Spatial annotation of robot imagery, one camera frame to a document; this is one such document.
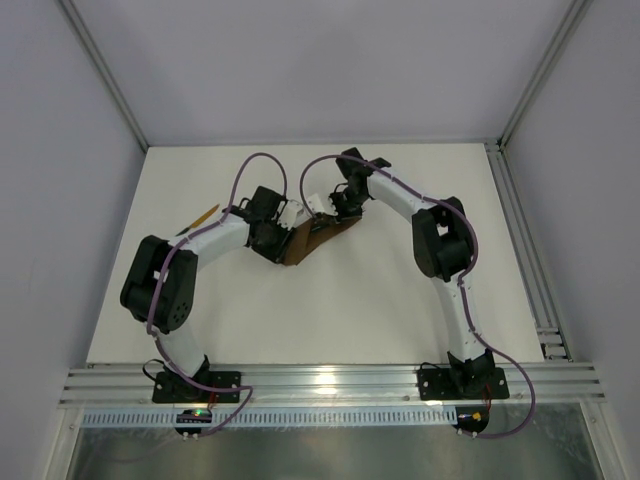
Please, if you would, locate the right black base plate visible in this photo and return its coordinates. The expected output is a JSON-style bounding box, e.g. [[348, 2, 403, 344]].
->
[[416, 362, 510, 401]]

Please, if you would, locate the front aluminium rail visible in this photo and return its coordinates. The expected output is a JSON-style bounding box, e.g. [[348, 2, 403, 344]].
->
[[59, 362, 606, 407]]

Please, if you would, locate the right black controller board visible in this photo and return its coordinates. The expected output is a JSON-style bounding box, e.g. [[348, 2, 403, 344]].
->
[[453, 407, 490, 438]]

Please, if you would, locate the black controller board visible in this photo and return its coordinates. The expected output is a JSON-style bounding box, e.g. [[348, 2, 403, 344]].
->
[[174, 408, 212, 440], [453, 407, 490, 438]]

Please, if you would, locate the aluminium frame post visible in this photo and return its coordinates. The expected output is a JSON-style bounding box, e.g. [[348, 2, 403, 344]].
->
[[497, 0, 593, 150], [54, 0, 150, 153]]

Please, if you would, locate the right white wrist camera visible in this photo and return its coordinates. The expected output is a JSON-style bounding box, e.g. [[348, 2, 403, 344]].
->
[[306, 193, 334, 215]]

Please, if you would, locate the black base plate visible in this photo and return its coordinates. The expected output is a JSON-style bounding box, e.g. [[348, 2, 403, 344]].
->
[[416, 362, 510, 401], [152, 367, 242, 404]]

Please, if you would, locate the gold knife green handle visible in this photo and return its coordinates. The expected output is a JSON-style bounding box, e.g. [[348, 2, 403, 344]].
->
[[177, 204, 220, 236]]

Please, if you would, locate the left aluminium frame post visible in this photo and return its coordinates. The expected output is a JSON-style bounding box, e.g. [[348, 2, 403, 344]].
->
[[54, 0, 150, 153]]

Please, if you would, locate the right aluminium frame post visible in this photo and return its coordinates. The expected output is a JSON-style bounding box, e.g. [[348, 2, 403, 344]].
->
[[497, 0, 593, 150]]

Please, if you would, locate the left black controller board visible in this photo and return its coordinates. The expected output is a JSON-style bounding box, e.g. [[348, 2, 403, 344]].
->
[[174, 408, 212, 440]]

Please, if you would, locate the brown cloth napkin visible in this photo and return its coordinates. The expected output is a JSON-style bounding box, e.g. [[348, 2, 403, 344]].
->
[[281, 214, 362, 266]]

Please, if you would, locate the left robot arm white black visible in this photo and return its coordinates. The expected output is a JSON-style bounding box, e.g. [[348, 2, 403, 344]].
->
[[120, 186, 305, 378]]

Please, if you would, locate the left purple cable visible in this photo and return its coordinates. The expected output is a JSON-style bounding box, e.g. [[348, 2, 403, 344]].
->
[[145, 152, 289, 441]]

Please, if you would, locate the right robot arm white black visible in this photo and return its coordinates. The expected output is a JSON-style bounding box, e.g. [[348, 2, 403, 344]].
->
[[330, 148, 495, 395]]

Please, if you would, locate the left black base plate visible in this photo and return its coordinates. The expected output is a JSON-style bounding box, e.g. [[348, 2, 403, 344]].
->
[[152, 367, 242, 404]]

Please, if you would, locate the aluminium rail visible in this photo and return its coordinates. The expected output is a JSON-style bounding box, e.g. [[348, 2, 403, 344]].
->
[[59, 362, 606, 407], [485, 139, 573, 362]]

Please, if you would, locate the right aluminium rail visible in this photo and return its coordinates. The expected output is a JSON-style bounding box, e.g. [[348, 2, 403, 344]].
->
[[485, 139, 573, 362]]

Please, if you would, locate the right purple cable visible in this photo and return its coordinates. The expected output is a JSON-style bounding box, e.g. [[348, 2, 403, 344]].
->
[[298, 154, 537, 441]]

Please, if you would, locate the purple cable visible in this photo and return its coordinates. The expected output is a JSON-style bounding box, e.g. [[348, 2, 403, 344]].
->
[[145, 152, 289, 441], [298, 154, 537, 441]]

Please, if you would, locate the grey slotted cable duct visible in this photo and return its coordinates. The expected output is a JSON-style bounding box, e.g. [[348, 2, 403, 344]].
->
[[81, 405, 456, 428]]

